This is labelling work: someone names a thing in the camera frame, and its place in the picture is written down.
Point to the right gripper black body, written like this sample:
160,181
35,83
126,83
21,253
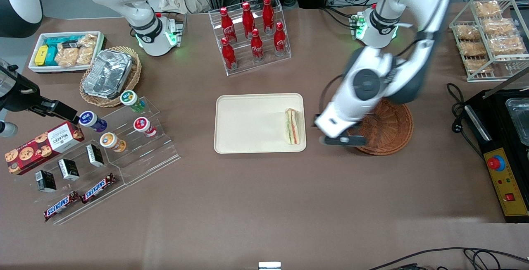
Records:
20,95

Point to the triangle sandwich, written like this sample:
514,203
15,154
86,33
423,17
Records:
292,127

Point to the brown round wicker basket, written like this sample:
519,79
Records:
392,133

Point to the aluminium foil tray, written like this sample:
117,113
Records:
107,73

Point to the beige rectangular tray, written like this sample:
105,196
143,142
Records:
252,123

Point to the light oval wicker basket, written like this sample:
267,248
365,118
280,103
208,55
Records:
134,77

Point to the blue lid yoghurt cup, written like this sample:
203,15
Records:
91,120

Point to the red cookie box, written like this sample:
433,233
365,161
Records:
41,148

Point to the yellow snack box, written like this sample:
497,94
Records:
41,56

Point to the teal snack box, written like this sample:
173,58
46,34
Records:
51,57

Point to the clear cracker pack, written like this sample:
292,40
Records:
85,56
67,56
88,40

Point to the small black box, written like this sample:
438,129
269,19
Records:
95,155
68,170
46,181

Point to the white plastic snack bin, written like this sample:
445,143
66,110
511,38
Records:
35,38

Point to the orange lid yoghurt cup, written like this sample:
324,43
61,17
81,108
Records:
110,142

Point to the teal snack pack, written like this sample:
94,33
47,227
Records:
60,40

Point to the green lid yoghurt cup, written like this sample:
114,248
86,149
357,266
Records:
131,99

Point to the Snickers chocolate bar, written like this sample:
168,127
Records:
61,206
98,188

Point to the red lid yoghurt cup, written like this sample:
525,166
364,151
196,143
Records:
144,126

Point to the red cola bottle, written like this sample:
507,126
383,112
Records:
279,40
268,13
248,20
228,26
257,46
228,55

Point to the clear acrylic bottle rack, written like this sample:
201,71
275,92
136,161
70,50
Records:
244,65

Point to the clear acrylic stepped stand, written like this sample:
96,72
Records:
144,158

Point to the wrapped bread pack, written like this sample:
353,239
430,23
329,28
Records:
478,66
472,48
498,27
468,32
487,8
506,46

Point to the small white device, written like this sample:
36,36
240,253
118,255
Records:
269,266

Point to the black countertop appliance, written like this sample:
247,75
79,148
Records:
494,125

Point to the red emergency stop button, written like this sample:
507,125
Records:
496,163

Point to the steel appliance pan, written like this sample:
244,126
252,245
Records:
520,117

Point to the yellow control box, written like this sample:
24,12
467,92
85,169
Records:
508,187

